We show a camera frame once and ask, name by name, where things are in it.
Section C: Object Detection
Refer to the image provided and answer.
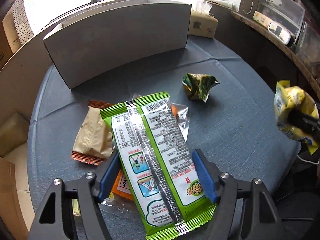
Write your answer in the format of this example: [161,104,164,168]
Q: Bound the orange flying cake snack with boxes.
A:
[100,102,190,221]

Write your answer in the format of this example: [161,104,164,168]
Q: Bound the blue table cloth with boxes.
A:
[26,35,302,240]

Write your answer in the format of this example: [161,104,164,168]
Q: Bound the white small device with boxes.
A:
[267,21,295,47]

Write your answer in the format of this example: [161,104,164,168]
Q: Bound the white SANFU shopping bag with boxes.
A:
[11,0,34,45]

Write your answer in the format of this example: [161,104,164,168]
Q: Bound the green long snack package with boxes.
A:
[100,92,215,239]

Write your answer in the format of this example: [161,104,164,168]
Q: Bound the small beige box on shelf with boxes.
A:
[253,11,272,29]

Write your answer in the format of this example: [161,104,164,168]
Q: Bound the white storage box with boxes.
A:
[43,0,191,89]

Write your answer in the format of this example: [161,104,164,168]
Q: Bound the beige brown-edged snack packet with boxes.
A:
[71,100,113,166]

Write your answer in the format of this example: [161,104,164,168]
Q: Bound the clear plastic drawer organizer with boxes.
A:
[257,0,305,42]

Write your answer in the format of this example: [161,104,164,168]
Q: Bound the beige tissue pack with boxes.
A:
[188,1,219,39]

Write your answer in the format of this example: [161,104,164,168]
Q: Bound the brown cardboard box on sill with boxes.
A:
[0,12,22,68]

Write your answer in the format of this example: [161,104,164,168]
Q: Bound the yellow chips bag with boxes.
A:
[274,80,319,154]

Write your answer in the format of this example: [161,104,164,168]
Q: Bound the flat cardboard sheet on floor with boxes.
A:
[1,158,29,239]

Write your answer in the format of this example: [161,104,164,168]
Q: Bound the dark green crumpled snack bag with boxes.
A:
[182,73,221,103]

